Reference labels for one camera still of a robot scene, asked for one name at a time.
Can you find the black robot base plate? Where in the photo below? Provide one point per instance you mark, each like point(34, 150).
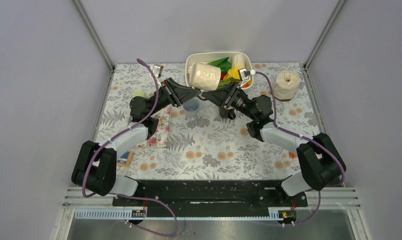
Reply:
point(211, 198)

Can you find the floral serving tray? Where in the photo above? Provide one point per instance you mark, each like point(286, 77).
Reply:
point(159, 138)

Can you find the light grey-blue mug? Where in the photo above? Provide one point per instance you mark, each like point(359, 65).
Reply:
point(191, 109)

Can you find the aluminium frame rail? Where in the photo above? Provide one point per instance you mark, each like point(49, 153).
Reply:
point(93, 33)

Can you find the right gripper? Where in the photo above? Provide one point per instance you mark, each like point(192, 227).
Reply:
point(222, 96)

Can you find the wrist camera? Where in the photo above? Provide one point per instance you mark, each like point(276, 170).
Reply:
point(157, 70)
point(245, 75)

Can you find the toy yellow napa cabbage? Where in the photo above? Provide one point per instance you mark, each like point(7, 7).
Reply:
point(237, 63)

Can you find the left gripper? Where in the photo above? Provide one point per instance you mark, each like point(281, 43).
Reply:
point(180, 94)

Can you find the toy bok choy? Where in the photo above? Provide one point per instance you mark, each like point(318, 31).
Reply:
point(223, 64)

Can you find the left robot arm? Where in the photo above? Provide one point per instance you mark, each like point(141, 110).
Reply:
point(95, 168)

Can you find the light green mug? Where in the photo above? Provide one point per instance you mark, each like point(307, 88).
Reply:
point(140, 93)

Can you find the blue card box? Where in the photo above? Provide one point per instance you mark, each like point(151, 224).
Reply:
point(125, 159)

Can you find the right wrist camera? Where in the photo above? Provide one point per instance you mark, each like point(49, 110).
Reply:
point(245, 75)

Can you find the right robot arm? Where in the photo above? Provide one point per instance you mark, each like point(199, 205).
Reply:
point(318, 158)

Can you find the orange clip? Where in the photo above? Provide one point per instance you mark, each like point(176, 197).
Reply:
point(292, 155)

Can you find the cream white mug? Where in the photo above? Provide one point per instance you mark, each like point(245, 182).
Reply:
point(204, 77)

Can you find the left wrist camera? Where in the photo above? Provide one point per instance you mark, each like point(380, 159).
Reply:
point(157, 70)

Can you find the white rectangular dish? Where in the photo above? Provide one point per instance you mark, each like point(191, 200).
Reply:
point(207, 57)

